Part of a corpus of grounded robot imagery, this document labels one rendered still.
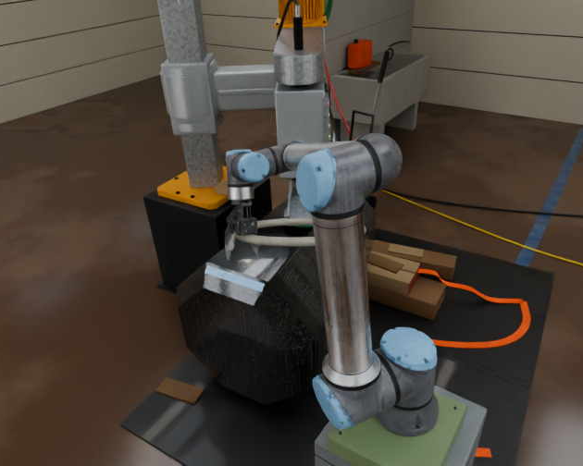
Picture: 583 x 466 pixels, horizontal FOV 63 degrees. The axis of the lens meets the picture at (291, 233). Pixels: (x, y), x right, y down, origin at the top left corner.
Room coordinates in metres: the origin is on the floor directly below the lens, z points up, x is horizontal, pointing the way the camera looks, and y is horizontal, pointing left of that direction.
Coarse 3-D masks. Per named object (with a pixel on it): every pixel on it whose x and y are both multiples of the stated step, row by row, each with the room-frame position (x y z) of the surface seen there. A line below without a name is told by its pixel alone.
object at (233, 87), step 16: (272, 64) 2.88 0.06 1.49; (176, 80) 2.67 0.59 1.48; (192, 80) 2.66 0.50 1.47; (224, 80) 2.73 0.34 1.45; (240, 80) 2.73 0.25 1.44; (256, 80) 2.73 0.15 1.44; (272, 80) 2.72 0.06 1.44; (176, 96) 2.67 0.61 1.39; (192, 96) 2.66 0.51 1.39; (224, 96) 2.73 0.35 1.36; (240, 96) 2.73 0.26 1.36; (256, 96) 2.73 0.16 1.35; (272, 96) 2.72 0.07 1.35; (176, 112) 2.68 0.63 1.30; (192, 112) 2.66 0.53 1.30; (208, 112) 2.69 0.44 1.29
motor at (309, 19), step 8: (280, 0) 2.76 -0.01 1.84; (304, 0) 2.71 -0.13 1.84; (312, 0) 2.72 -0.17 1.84; (320, 0) 2.75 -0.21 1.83; (280, 8) 2.76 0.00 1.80; (304, 8) 2.71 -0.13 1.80; (312, 8) 2.72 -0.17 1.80; (320, 8) 2.75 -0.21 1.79; (280, 16) 2.76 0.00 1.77; (288, 16) 2.72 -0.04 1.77; (304, 16) 2.71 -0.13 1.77; (312, 16) 2.72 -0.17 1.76; (320, 16) 2.75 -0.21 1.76; (288, 24) 2.68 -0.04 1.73; (304, 24) 2.67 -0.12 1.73; (312, 24) 2.67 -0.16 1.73; (320, 24) 2.66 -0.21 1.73
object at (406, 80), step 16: (400, 64) 5.93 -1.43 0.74; (416, 64) 5.40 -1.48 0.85; (336, 80) 5.03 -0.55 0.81; (352, 80) 4.92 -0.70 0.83; (368, 80) 4.81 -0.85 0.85; (384, 80) 4.76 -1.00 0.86; (400, 80) 5.04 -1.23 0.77; (416, 80) 5.43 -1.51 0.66; (336, 96) 5.03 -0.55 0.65; (352, 96) 4.92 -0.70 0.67; (368, 96) 4.80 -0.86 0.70; (384, 96) 4.74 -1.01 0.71; (400, 96) 5.07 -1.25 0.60; (416, 96) 5.47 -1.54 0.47; (336, 112) 5.03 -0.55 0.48; (352, 112) 4.91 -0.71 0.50; (368, 112) 4.80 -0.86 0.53; (384, 112) 4.76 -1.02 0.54; (400, 112) 5.10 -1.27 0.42; (416, 112) 5.68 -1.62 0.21; (368, 128) 4.94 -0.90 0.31; (384, 128) 4.93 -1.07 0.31; (400, 128) 5.72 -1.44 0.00
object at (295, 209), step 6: (294, 192) 2.00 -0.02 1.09; (288, 198) 1.86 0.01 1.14; (294, 198) 1.94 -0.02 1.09; (288, 204) 1.80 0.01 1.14; (294, 204) 1.88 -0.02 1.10; (300, 204) 1.88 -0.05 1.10; (288, 210) 1.75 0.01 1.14; (294, 210) 1.83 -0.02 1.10; (300, 210) 1.82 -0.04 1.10; (306, 210) 1.82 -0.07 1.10; (288, 216) 1.70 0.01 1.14; (294, 216) 1.77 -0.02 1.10; (300, 216) 1.76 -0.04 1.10; (306, 216) 1.76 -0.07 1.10
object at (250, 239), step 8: (264, 224) 1.65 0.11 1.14; (272, 224) 1.67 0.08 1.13; (280, 224) 1.68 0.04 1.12; (288, 224) 1.69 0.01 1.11; (296, 224) 1.69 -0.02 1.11; (304, 224) 1.69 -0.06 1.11; (312, 224) 1.69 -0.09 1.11; (248, 240) 1.34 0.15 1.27; (256, 240) 1.31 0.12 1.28; (264, 240) 1.30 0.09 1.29; (272, 240) 1.29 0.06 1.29; (280, 240) 1.28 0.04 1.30; (288, 240) 1.28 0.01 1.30; (296, 240) 1.27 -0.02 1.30; (304, 240) 1.27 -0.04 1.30; (312, 240) 1.27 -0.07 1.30
